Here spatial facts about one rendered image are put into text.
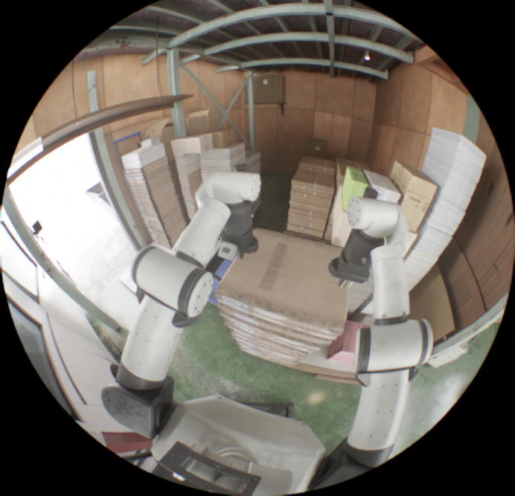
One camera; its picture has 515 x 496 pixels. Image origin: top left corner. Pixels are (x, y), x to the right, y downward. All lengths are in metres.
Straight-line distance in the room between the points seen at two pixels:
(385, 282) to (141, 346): 0.41
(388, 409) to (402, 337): 0.12
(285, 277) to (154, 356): 0.51
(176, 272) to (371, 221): 0.35
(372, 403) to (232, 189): 0.49
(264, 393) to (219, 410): 1.31
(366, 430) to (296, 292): 0.49
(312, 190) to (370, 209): 1.71
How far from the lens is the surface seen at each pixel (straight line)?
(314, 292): 0.63
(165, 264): 0.27
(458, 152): 0.92
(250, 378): 1.63
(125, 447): 0.95
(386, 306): 0.31
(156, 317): 0.29
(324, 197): 2.03
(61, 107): 2.42
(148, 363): 0.32
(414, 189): 0.85
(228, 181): 0.39
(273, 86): 4.38
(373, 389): 0.32
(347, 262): 0.44
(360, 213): 0.33
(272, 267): 0.67
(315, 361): 1.61
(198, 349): 1.75
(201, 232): 0.31
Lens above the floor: 1.63
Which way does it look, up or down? 42 degrees down
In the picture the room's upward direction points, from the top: 2 degrees counter-clockwise
